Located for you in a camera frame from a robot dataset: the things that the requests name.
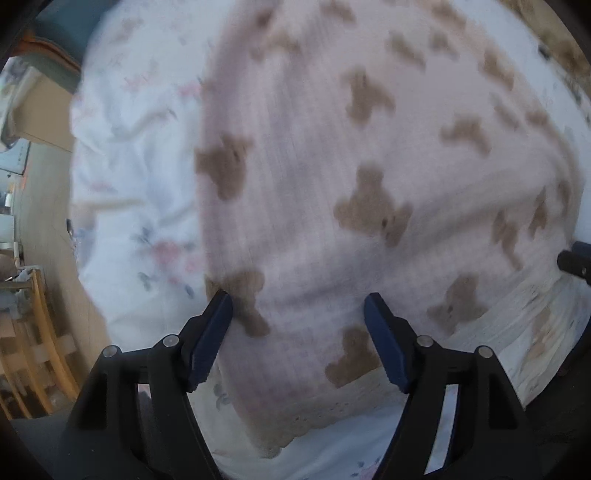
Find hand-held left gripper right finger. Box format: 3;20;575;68
363;292;544;480

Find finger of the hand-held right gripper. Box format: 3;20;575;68
557;242;591;287

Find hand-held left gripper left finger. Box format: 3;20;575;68
54;290;234;480

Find pink bear print pants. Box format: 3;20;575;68
194;0;583;459

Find white floral bed sheet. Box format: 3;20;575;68
69;0;591;480

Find wooden chair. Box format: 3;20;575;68
0;265;81;421

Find wooden cabinet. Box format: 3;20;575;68
0;55;81;153

